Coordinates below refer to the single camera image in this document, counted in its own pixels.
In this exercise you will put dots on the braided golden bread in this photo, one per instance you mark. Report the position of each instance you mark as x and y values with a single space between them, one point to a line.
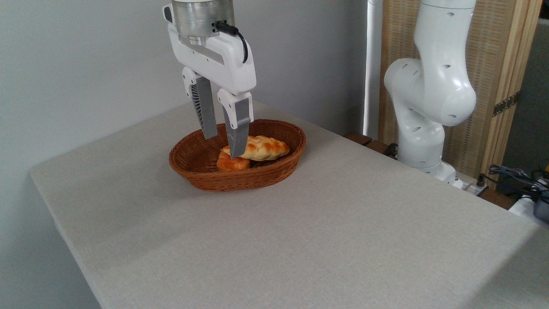
266 148

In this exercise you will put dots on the metal screen hinge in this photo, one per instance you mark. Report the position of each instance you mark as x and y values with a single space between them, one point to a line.
506 104

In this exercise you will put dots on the silver wrist flange cylinder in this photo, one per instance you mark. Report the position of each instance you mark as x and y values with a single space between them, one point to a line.
197 17

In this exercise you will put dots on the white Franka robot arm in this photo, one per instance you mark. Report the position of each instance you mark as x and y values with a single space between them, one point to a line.
433 86

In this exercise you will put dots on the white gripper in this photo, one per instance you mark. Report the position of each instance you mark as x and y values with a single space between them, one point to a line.
233 68

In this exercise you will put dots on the grey tablecloth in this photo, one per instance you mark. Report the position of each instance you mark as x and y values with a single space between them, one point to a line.
343 240

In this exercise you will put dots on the round orange bread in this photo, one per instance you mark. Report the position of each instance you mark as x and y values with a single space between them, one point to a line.
231 165

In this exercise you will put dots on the dark brown wooden bench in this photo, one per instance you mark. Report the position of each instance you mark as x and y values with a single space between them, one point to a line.
362 138

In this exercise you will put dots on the white vertical pole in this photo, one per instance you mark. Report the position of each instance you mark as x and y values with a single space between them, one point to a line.
372 64

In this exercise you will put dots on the brown wicker basket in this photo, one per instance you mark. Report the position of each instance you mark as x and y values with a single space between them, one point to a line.
283 167

